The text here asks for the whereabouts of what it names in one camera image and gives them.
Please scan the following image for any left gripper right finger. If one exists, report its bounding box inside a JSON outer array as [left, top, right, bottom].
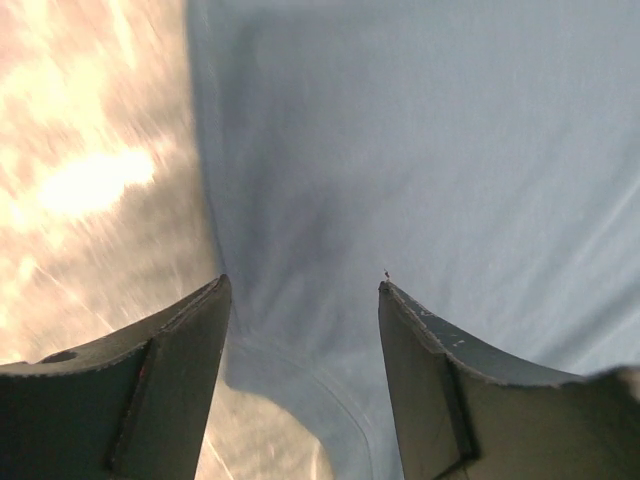
[[378, 281, 639, 479]]

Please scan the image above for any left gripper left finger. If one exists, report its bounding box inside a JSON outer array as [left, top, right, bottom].
[[1, 276, 231, 479]]

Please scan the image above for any blue-grey t-shirt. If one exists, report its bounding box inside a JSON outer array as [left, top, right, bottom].
[[187, 1, 639, 479]]

